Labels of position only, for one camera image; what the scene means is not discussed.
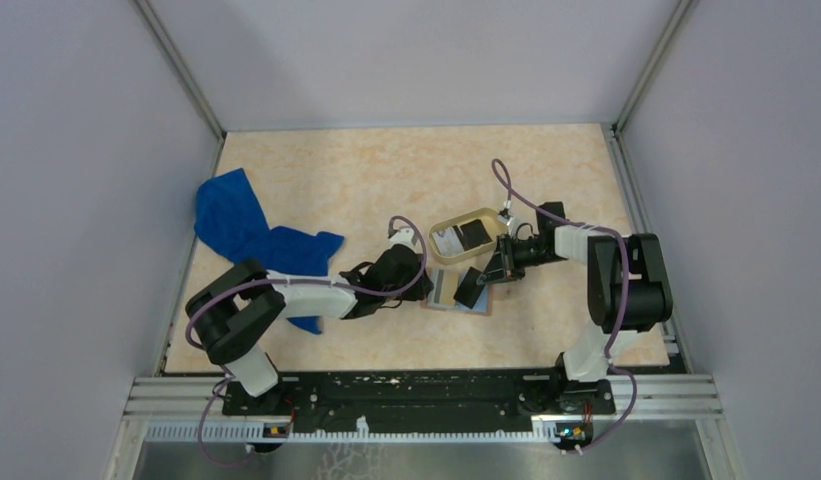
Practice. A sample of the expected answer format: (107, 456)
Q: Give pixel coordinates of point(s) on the aluminium frame rail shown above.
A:
(183, 408)

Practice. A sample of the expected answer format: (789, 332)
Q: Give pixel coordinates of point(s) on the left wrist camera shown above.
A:
(405, 236)

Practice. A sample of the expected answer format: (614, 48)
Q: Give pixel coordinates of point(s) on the white card in tray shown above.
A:
(449, 241)

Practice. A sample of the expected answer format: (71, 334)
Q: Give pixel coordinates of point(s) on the blue cloth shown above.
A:
(230, 221)

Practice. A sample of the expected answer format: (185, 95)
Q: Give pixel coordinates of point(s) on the black card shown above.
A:
(473, 234)
(469, 292)

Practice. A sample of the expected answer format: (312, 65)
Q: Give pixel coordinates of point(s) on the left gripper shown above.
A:
(422, 288)

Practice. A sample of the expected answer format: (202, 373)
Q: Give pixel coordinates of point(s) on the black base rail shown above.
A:
(422, 401)

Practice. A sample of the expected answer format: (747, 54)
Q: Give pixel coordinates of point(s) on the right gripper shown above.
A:
(502, 265)

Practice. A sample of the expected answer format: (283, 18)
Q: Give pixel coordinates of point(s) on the tan leather card holder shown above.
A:
(440, 298)

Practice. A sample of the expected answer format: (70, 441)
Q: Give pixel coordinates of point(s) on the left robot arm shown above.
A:
(228, 318)

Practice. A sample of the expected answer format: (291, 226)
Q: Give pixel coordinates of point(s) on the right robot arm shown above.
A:
(628, 290)

